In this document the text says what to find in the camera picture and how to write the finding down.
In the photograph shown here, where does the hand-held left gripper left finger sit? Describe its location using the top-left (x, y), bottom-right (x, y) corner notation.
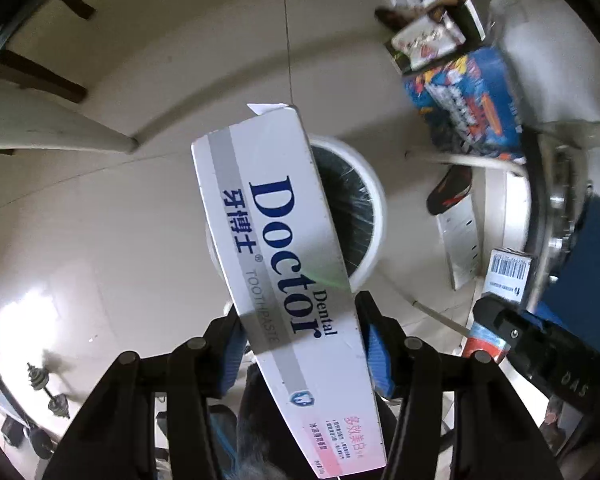
top-left (40, 310), bottom-right (249, 480)

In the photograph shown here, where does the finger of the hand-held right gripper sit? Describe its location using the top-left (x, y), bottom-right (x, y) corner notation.
top-left (471, 294), bottom-right (552, 377)

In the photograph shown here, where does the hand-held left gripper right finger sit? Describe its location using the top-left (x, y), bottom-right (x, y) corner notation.
top-left (354, 290), bottom-right (565, 480)

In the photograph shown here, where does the small barcode carton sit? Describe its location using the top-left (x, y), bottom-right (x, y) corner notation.
top-left (462, 247), bottom-right (534, 363)

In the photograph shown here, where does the white toothpaste box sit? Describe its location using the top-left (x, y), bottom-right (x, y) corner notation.
top-left (191, 102), bottom-right (387, 480)

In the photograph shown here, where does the white round trash bin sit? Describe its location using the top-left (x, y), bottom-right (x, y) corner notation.
top-left (207, 135), bottom-right (388, 292)

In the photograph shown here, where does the white perforated panel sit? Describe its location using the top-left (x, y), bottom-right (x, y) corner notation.
top-left (437, 194), bottom-right (482, 292)

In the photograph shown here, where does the blue cushion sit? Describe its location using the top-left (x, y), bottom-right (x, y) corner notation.
top-left (532, 195), bottom-right (600, 353)

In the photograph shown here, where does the black red shoe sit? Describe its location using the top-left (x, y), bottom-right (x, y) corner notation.
top-left (426, 164), bottom-right (474, 217)

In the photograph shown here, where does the black dumbbell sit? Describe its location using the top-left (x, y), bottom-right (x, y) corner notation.
top-left (26, 362), bottom-right (72, 419)

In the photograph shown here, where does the blue printed package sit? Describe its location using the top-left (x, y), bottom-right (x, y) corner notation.
top-left (404, 47), bottom-right (527, 162)

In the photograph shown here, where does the white table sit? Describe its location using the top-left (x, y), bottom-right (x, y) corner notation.
top-left (0, 77), bottom-right (140, 157)

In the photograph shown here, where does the white red printed box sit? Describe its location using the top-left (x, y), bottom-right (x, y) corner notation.
top-left (391, 12), bottom-right (467, 73)

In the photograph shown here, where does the dark wooden chair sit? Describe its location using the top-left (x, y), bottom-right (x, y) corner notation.
top-left (0, 0), bottom-right (97, 106)

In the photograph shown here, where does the large silver metal ring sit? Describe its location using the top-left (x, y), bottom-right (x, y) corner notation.
top-left (550, 145), bottom-right (594, 221)

